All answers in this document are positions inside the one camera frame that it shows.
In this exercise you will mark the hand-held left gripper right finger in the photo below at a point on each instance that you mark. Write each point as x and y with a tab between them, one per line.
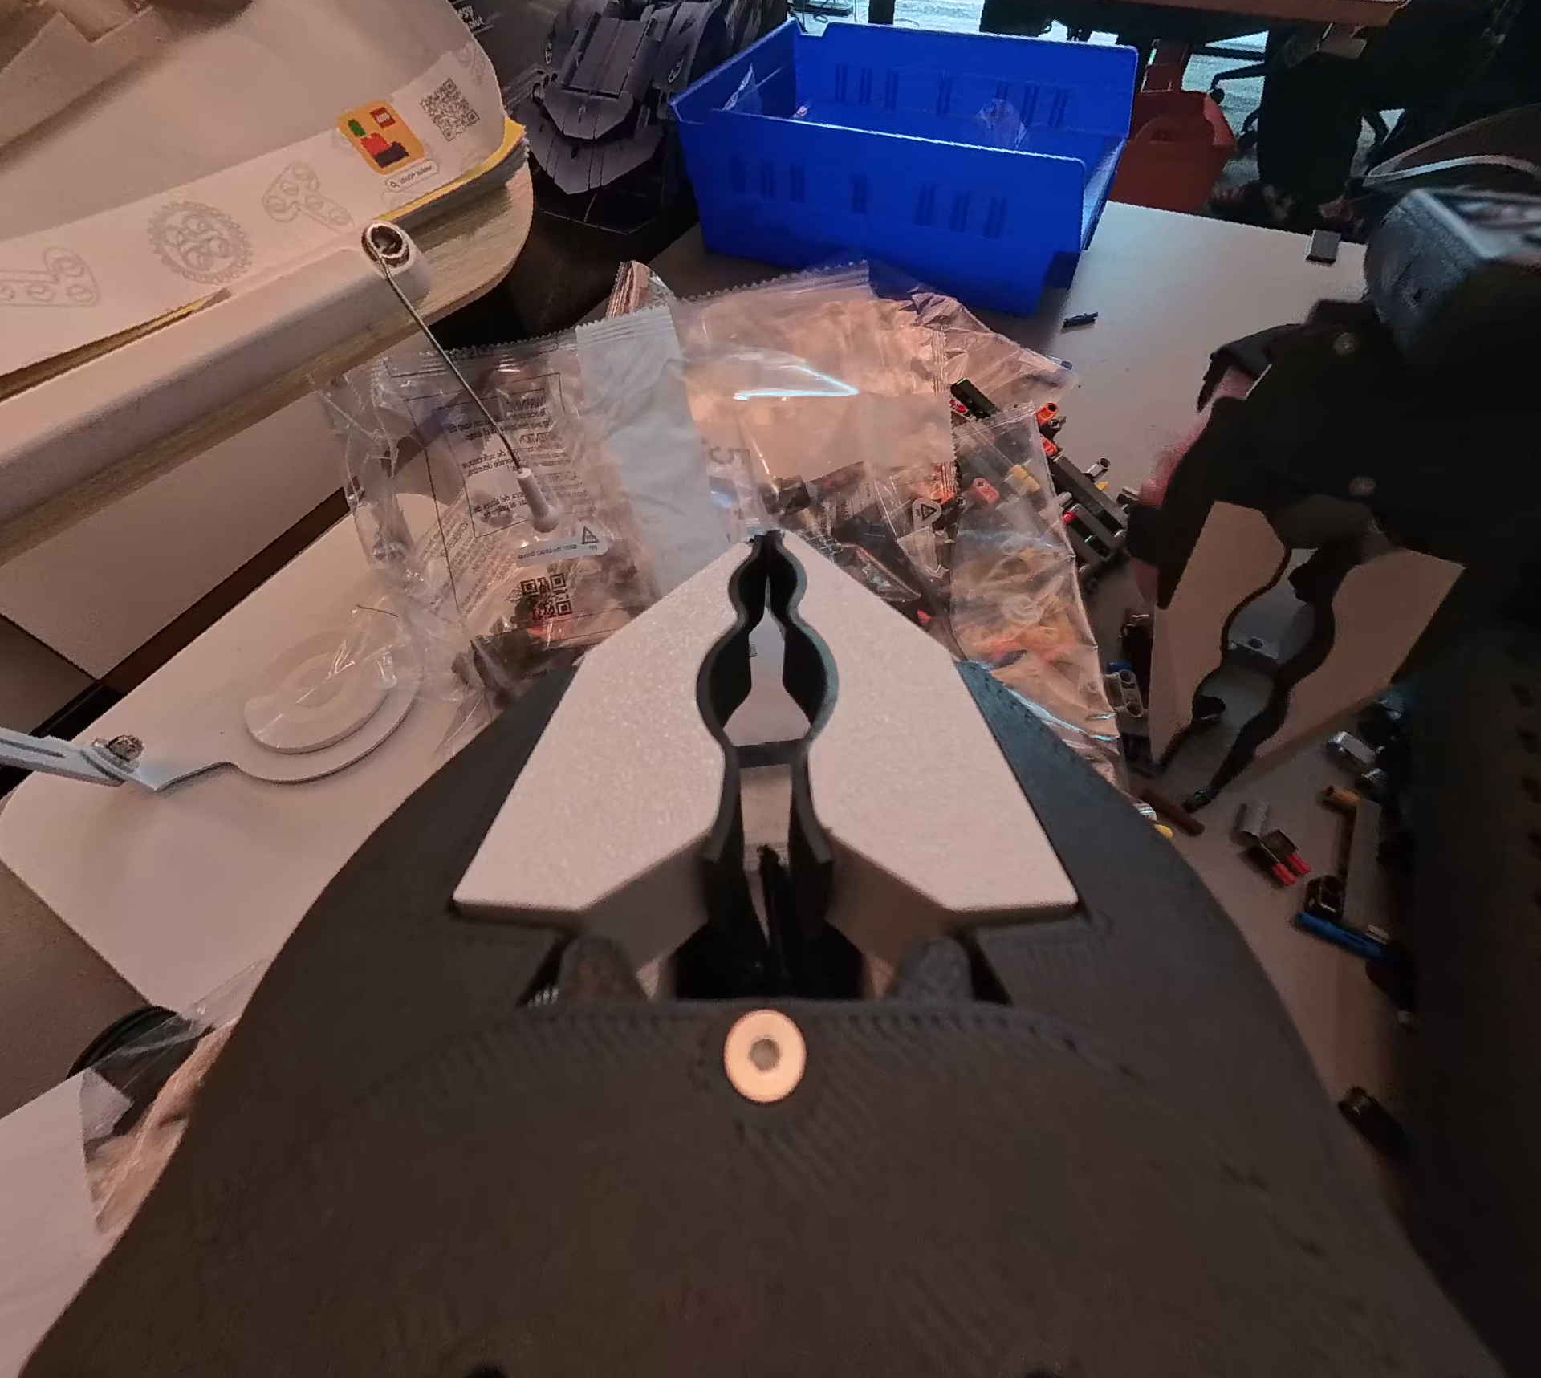
939	800

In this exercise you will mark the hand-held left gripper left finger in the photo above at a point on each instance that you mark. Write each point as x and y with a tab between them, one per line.
602	800

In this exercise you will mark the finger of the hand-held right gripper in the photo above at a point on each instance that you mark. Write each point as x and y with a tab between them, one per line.
1384	631
1198	596

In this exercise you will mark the black toy assembly orange connectors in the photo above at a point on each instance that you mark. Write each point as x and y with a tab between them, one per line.
1084	486

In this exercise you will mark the clear bag with printed warnings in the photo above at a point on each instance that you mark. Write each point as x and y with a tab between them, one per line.
482	511

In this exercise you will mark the large dark toy set box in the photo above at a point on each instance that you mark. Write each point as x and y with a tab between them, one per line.
650	18

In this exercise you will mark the toy set instruction booklet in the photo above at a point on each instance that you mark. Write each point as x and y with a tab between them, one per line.
180	114

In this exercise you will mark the cluster of grey toy connectors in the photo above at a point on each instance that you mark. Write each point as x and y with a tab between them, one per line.
1132	679

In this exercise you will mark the white toy clip piece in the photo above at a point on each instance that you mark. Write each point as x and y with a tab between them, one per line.
1355	750

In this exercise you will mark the long grey toy beam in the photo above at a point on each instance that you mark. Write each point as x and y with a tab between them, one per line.
1346	841

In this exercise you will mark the brown toy rod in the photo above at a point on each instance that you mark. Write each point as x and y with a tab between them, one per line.
1174	809

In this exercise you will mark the small white toy cylinder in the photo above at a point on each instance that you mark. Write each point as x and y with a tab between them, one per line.
1252	817

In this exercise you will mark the black toy piece red pins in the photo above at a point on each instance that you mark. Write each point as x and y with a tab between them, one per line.
1278	857

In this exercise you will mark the black toy connector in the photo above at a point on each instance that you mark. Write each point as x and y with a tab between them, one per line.
1325	896

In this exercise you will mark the blue toy axle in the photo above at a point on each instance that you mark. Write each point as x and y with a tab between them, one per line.
1342	935

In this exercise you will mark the blue plastic bin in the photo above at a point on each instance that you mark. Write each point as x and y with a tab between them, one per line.
964	72
891	186

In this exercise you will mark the small black toy piece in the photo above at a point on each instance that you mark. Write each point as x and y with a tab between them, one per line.
1373	1119

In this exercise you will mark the wooden book stand white legs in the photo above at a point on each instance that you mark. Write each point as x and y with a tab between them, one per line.
180	379

